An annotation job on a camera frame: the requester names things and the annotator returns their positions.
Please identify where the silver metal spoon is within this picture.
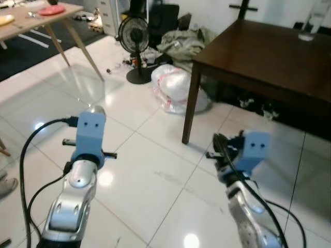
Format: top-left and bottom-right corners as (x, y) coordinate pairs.
(89, 105), (107, 118)

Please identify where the white plastic bag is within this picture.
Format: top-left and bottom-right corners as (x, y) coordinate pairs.
(151, 64), (210, 115)

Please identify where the dark brown wooden table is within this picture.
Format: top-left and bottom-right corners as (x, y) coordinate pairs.
(182, 20), (331, 145)

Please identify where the grey shoe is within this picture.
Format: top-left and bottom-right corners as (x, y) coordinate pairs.
(0, 178), (19, 200)

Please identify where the olive cloth bag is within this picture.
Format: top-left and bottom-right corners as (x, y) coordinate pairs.
(157, 27), (218, 72)

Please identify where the black standing fan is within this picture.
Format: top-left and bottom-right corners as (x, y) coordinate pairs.
(117, 15), (154, 85)

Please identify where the black white-striped floor mat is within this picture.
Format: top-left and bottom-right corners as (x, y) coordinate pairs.
(0, 18), (109, 83)

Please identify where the black cross stand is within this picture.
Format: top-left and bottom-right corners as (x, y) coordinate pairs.
(230, 0), (258, 21)

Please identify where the clear plastic bottle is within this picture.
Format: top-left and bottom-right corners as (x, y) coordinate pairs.
(298, 0), (325, 42)

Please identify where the light grey drawer cabinet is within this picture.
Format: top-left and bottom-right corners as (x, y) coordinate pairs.
(97, 0), (123, 37)

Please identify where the black chair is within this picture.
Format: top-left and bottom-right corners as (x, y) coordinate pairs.
(147, 3), (180, 37)

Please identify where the light wooden table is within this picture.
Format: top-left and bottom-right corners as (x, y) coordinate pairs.
(0, 3), (105, 82)

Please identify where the red plate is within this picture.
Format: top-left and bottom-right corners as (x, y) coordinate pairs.
(38, 5), (67, 16)

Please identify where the yellow plate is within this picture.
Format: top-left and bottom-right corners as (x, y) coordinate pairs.
(0, 15), (15, 26)

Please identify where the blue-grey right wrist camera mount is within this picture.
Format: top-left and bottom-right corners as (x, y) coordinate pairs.
(217, 131), (273, 182)

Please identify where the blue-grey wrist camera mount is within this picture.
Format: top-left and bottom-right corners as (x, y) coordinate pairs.
(217, 131), (273, 182)
(71, 111), (107, 168)

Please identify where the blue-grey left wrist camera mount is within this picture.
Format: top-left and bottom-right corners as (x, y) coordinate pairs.
(71, 111), (107, 168)

